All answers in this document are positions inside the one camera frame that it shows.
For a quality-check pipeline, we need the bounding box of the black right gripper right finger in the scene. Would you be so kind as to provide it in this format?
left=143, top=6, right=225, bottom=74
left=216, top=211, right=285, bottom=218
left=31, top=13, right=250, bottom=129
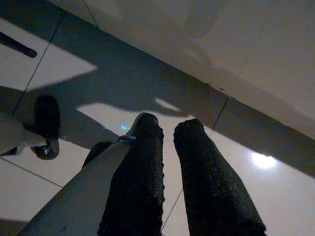
left=173, top=118, right=268, bottom=236

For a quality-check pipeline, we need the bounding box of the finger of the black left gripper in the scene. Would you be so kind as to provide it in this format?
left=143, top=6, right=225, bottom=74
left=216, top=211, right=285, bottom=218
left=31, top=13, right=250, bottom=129
left=23, top=94, right=62, bottom=139

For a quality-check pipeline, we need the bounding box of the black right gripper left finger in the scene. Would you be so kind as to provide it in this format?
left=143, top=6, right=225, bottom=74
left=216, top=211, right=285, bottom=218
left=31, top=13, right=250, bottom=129
left=97, top=112, right=165, bottom=236

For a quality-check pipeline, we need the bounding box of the dark grey robot left leg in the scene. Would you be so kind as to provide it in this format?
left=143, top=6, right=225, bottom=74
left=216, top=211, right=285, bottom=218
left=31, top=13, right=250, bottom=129
left=30, top=137, right=60, bottom=161

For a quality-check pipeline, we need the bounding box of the white sink cabinet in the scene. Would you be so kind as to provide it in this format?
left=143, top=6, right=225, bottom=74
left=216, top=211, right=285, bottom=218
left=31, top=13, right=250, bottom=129
left=46, top=0, right=315, bottom=140

